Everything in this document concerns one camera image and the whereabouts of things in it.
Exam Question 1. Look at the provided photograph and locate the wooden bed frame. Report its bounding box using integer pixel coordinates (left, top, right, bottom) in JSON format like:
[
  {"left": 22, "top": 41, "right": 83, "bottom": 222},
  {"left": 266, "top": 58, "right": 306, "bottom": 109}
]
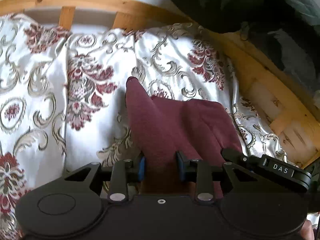
[{"left": 1, "top": 0, "right": 319, "bottom": 168}]

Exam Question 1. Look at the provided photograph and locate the floral white bedspread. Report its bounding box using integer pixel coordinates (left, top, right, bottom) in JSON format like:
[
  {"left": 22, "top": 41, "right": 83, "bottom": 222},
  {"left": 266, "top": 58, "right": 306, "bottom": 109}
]
[{"left": 1, "top": 14, "right": 287, "bottom": 239}]

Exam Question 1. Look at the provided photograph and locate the maroon small garment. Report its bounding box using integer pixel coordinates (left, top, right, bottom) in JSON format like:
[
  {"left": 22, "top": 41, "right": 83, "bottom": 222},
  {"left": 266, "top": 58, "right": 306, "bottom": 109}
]
[{"left": 125, "top": 77, "right": 242, "bottom": 194}]

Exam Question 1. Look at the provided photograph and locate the black puffer jacket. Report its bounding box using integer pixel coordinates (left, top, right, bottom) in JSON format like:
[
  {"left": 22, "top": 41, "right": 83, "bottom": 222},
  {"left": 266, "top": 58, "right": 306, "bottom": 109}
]
[{"left": 171, "top": 0, "right": 319, "bottom": 92}]

